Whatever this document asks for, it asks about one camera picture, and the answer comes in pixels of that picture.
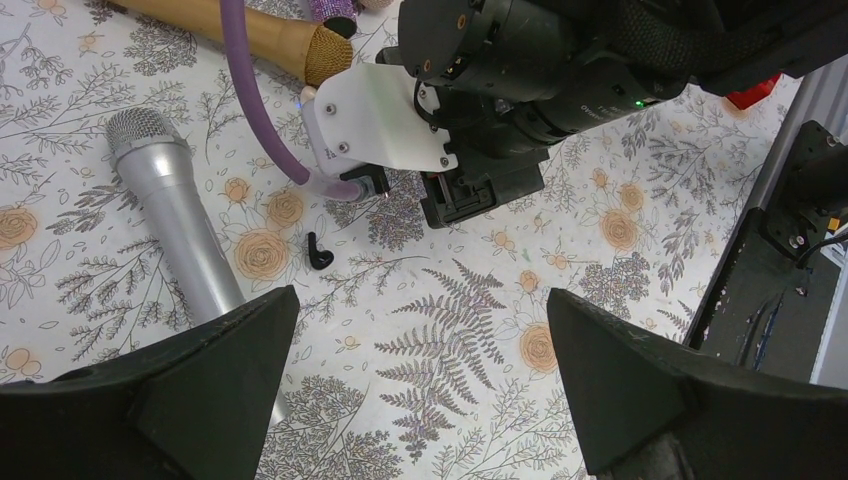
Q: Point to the gold microphone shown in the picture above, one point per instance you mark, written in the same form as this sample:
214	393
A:
306	50

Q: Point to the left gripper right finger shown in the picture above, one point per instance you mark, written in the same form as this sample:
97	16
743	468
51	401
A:
645	407

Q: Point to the silver microphone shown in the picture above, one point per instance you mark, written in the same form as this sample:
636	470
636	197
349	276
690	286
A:
179	238

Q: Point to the purple glitter microphone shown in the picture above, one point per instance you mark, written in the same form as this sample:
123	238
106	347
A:
338	16

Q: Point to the black earbud near microphone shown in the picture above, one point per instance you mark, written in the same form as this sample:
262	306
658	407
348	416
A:
318	259

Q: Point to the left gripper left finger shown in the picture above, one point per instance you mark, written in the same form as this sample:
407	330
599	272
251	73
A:
67	429

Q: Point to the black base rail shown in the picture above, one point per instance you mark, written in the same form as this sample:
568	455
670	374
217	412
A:
769	302

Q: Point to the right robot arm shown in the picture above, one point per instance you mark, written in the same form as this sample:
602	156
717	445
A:
514	78

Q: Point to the floral table mat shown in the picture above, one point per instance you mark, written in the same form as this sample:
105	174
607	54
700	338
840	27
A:
419	353

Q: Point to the red box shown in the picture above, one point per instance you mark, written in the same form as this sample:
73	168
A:
743	100

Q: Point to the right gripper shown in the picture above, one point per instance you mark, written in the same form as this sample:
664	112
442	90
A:
479	184

